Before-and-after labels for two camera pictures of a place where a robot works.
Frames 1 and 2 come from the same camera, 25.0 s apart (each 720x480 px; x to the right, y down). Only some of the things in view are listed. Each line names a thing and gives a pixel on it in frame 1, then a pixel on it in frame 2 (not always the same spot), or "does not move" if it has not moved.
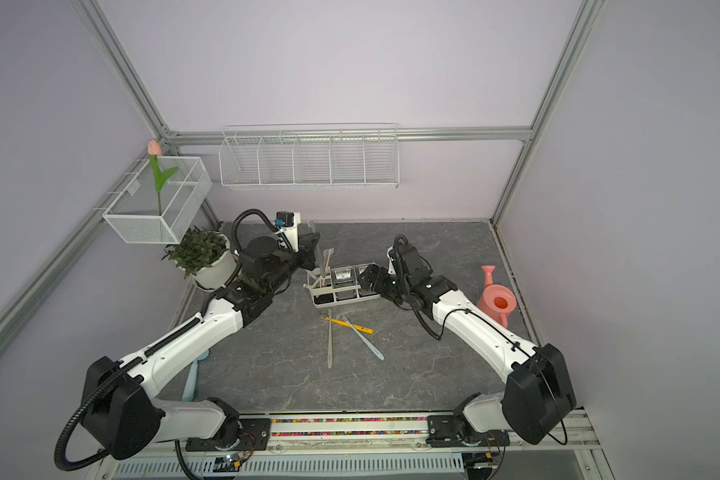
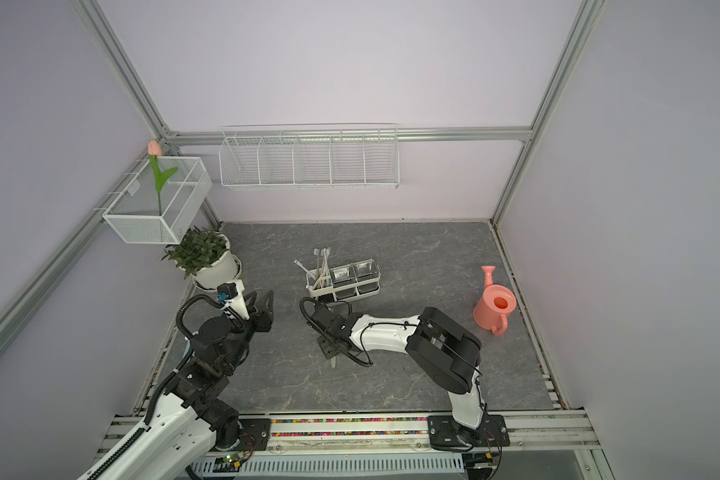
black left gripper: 306,250 → 263,318
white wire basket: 157,203 does not move
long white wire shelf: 309,155 does not move
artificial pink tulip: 154,152 does not move
